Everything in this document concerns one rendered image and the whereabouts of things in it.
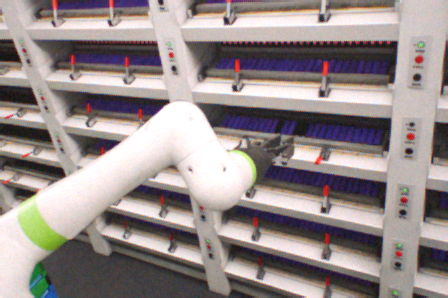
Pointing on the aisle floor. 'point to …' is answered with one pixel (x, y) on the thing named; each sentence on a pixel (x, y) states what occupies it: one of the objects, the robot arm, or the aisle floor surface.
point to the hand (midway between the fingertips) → (281, 143)
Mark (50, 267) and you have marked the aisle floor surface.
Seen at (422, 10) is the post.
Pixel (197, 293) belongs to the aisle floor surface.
